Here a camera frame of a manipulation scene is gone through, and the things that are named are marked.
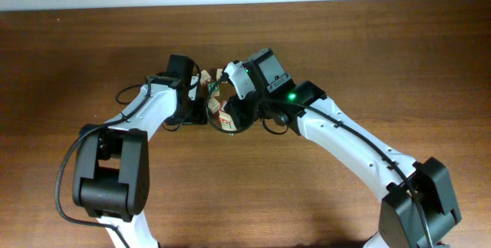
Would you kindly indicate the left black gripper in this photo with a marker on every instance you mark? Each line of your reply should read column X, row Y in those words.
column 199, row 116

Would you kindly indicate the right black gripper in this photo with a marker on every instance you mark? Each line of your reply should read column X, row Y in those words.
column 234, row 107

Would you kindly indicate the wooden K 9 block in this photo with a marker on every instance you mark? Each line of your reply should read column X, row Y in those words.
column 226, row 121

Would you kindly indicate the wooden red I block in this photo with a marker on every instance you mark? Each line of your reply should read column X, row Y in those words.
column 222, row 107

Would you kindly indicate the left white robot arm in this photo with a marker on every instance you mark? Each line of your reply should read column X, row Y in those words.
column 112, row 174

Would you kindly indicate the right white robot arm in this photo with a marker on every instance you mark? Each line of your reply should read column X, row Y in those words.
column 418, row 202

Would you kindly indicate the green B block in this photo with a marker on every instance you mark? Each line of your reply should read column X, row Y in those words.
column 213, row 89

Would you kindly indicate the wooden E block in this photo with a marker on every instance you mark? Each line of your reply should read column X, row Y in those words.
column 205, row 78

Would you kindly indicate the wooden 8 block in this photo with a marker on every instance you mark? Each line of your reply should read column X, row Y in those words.
column 219, row 72

